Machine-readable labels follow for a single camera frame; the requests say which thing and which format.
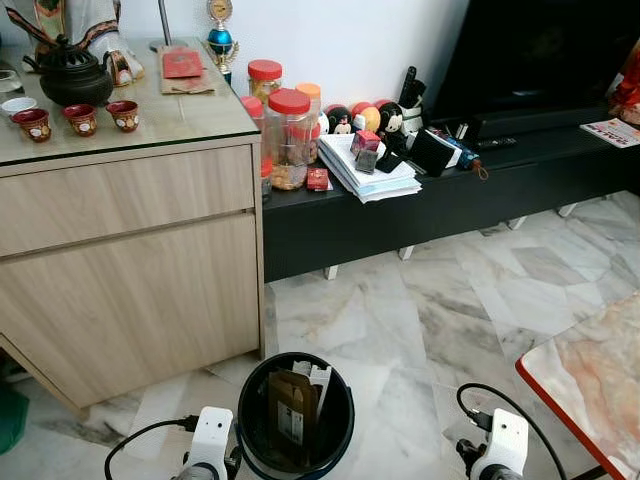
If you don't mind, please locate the snack jar orange lid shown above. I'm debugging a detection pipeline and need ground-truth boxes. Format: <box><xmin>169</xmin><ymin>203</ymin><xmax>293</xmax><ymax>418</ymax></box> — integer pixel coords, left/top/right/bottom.
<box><xmin>295</xmin><ymin>82</ymin><xmax>323</xmax><ymax>136</ymax></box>

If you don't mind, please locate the large snack jar red lid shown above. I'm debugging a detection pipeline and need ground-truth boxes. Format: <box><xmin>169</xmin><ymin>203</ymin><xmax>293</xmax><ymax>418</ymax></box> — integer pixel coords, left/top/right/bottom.
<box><xmin>266</xmin><ymin>88</ymin><xmax>313</xmax><ymax>191</ymax></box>

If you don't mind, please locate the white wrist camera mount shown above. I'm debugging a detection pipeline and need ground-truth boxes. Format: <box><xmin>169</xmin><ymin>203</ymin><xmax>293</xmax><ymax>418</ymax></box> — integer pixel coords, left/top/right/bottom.
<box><xmin>478</xmin><ymin>408</ymin><xmax>529</xmax><ymax>479</ymax></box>
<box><xmin>190</xmin><ymin>406</ymin><xmax>234</xmax><ymax>476</ymax></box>

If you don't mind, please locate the small pink grey box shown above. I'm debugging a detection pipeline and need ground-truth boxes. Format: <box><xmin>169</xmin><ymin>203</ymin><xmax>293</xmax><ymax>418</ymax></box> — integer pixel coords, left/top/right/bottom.
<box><xmin>350</xmin><ymin>130</ymin><xmax>383</xmax><ymax>174</ymax></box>

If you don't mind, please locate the yellow round doll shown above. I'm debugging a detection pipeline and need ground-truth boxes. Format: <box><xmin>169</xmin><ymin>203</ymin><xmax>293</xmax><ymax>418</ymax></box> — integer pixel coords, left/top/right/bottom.
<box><xmin>355</xmin><ymin>105</ymin><xmax>381</xmax><ymax>133</ymax></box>

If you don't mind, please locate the blue white small box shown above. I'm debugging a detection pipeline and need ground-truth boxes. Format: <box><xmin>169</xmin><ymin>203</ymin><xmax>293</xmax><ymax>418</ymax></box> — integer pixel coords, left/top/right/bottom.
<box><xmin>440</xmin><ymin>130</ymin><xmax>482</xmax><ymax>169</ymax></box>

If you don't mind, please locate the small snack jar red lid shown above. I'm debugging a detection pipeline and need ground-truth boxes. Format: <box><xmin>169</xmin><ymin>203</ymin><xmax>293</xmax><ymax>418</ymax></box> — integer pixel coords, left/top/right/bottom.
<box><xmin>247</xmin><ymin>59</ymin><xmax>284</xmax><ymax>106</ymax></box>

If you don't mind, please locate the robed statue figurine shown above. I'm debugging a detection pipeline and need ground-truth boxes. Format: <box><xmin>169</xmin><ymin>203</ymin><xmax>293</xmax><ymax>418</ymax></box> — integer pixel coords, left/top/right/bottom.
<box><xmin>0</xmin><ymin>0</ymin><xmax>146</xmax><ymax>86</ymax></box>

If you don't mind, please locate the black TV console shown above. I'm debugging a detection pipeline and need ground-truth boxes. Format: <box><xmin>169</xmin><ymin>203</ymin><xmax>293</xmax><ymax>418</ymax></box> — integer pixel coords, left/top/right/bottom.
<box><xmin>262</xmin><ymin>110</ymin><xmax>640</xmax><ymax>283</ymax></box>

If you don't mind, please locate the white small cup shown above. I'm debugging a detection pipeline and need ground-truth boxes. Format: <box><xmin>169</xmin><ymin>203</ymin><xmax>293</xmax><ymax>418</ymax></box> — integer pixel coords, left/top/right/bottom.
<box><xmin>0</xmin><ymin>95</ymin><xmax>39</xmax><ymax>116</ymax></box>

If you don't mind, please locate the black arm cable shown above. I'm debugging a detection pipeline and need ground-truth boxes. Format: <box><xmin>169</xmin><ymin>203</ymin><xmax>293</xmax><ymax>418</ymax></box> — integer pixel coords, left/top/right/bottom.
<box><xmin>457</xmin><ymin>383</ymin><xmax>542</xmax><ymax>480</ymax></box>
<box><xmin>104</xmin><ymin>414</ymin><xmax>202</xmax><ymax>480</ymax></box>

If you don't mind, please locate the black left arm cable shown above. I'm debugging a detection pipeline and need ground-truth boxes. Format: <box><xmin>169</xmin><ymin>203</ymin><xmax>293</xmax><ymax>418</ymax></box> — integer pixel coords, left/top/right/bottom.
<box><xmin>104</xmin><ymin>414</ymin><xmax>202</xmax><ymax>480</ymax></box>

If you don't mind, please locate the brown paper sheet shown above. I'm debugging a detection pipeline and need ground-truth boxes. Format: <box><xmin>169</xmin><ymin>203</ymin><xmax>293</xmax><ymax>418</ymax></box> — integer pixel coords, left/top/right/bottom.
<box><xmin>158</xmin><ymin>45</ymin><xmax>216</xmax><ymax>96</ymax></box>

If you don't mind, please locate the clear jar red lid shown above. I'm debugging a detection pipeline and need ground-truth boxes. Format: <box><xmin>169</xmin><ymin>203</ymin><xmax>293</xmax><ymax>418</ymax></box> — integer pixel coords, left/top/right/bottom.
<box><xmin>240</xmin><ymin>95</ymin><xmax>268</xmax><ymax>133</ymax></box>

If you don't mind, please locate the white paper stack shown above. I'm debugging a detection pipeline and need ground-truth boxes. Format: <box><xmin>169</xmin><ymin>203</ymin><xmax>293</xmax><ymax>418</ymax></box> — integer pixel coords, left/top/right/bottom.
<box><xmin>317</xmin><ymin>133</ymin><xmax>423</xmax><ymax>204</ymax></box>

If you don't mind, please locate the black remote control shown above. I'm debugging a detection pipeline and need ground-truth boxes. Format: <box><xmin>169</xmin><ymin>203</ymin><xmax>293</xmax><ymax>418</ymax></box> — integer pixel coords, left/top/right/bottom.
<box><xmin>475</xmin><ymin>136</ymin><xmax>519</xmax><ymax>151</ymax></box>

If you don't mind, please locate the light wooden cabinet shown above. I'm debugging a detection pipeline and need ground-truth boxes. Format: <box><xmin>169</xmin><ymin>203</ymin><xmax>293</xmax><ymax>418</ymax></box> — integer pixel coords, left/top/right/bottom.
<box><xmin>0</xmin><ymin>38</ymin><xmax>266</xmax><ymax>411</ymax></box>

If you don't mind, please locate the metal lamp pole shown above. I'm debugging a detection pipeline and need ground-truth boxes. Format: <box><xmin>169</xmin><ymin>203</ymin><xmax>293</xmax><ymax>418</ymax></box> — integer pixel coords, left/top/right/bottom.
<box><xmin>150</xmin><ymin>0</ymin><xmax>176</xmax><ymax>51</ymax></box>

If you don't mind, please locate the red white booklet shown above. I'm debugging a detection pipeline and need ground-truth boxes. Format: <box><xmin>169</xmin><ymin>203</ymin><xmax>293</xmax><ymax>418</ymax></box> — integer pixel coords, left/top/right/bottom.
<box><xmin>580</xmin><ymin>118</ymin><xmax>640</xmax><ymax>149</ymax></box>

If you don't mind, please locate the red envelope packet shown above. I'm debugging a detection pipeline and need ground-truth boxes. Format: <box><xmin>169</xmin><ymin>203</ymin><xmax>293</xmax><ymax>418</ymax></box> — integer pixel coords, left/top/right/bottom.
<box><xmin>160</xmin><ymin>47</ymin><xmax>206</xmax><ymax>79</ymax></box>

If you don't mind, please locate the black flat television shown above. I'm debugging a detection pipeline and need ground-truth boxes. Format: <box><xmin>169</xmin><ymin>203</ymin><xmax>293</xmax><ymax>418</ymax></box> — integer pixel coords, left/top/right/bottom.
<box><xmin>425</xmin><ymin>0</ymin><xmax>640</xmax><ymax>126</ymax></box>

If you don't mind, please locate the black rectangular box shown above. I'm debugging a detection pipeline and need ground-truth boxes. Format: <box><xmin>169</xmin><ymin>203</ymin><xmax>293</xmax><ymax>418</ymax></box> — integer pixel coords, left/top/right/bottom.
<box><xmin>410</xmin><ymin>128</ymin><xmax>461</xmax><ymax>178</ymax></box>

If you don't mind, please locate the marble pattern folding table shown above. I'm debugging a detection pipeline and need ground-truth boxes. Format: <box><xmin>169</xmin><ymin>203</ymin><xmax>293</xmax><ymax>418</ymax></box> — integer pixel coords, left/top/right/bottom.
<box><xmin>515</xmin><ymin>292</ymin><xmax>640</xmax><ymax>480</ymax></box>

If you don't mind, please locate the white carton with black print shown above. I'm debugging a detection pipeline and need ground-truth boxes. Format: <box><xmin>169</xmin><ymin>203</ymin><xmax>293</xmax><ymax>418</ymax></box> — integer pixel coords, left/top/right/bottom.
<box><xmin>295</xmin><ymin>362</ymin><xmax>333</xmax><ymax>421</ymax></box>

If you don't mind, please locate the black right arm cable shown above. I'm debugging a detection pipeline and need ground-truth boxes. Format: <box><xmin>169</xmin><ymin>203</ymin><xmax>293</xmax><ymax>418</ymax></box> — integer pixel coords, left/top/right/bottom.
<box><xmin>457</xmin><ymin>383</ymin><xmax>542</xmax><ymax>480</ymax></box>

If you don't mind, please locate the black round rubbish bin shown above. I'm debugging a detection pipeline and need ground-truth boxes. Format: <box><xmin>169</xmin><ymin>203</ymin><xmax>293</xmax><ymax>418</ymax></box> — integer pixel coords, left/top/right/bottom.
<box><xmin>236</xmin><ymin>352</ymin><xmax>356</xmax><ymax>480</ymax></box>

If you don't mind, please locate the gold blue trophy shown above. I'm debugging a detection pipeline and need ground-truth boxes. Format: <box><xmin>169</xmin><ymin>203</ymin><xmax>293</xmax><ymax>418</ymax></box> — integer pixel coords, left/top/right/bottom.
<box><xmin>207</xmin><ymin>0</ymin><xmax>239</xmax><ymax>86</ymax></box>

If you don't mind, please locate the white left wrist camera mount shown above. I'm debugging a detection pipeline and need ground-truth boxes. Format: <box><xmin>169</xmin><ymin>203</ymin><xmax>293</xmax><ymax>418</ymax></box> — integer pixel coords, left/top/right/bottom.
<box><xmin>190</xmin><ymin>406</ymin><xmax>234</xmax><ymax>476</ymax></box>

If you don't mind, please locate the red patterned tea cup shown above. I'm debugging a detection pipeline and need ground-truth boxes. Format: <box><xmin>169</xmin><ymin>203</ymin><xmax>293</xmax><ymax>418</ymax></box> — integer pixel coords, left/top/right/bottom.
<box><xmin>105</xmin><ymin>100</ymin><xmax>141</xmax><ymax>133</ymax></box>
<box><xmin>12</xmin><ymin>108</ymin><xmax>51</xmax><ymax>143</ymax></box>
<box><xmin>62</xmin><ymin>103</ymin><xmax>98</xmax><ymax>138</ymax></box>

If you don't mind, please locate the black mouse round doll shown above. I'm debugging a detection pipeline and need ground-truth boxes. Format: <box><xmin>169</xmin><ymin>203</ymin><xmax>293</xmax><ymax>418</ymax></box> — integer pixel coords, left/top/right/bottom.
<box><xmin>378</xmin><ymin>100</ymin><xmax>404</xmax><ymax>136</ymax></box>

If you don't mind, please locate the black white round doll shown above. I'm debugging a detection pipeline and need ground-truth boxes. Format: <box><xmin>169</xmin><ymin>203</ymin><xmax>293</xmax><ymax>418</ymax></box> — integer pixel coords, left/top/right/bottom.
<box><xmin>328</xmin><ymin>105</ymin><xmax>353</xmax><ymax>134</ymax></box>

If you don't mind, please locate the small red packet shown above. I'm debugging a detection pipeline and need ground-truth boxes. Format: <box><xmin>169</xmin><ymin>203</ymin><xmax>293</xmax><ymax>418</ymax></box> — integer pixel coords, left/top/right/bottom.
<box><xmin>306</xmin><ymin>167</ymin><xmax>331</xmax><ymax>192</ymax></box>

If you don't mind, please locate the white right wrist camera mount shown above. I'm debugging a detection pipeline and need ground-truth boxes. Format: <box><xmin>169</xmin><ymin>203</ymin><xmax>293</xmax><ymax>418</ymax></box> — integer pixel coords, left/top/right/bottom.
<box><xmin>478</xmin><ymin>408</ymin><xmax>529</xmax><ymax>479</ymax></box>

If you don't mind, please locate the red figurine toy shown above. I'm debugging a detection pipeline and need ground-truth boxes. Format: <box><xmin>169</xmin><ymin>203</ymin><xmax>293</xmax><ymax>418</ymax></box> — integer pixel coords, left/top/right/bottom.
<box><xmin>605</xmin><ymin>45</ymin><xmax>640</xmax><ymax>126</ymax></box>

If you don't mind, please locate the black iron teapot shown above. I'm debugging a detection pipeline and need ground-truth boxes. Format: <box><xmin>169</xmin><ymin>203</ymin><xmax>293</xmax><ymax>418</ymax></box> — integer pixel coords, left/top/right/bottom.
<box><xmin>22</xmin><ymin>35</ymin><xmax>116</xmax><ymax>108</ymax></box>

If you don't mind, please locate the green plastic object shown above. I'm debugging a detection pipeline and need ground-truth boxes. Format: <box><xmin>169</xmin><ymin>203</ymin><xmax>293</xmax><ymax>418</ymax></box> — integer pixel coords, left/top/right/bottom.
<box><xmin>0</xmin><ymin>385</ymin><xmax>31</xmax><ymax>456</ymax></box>

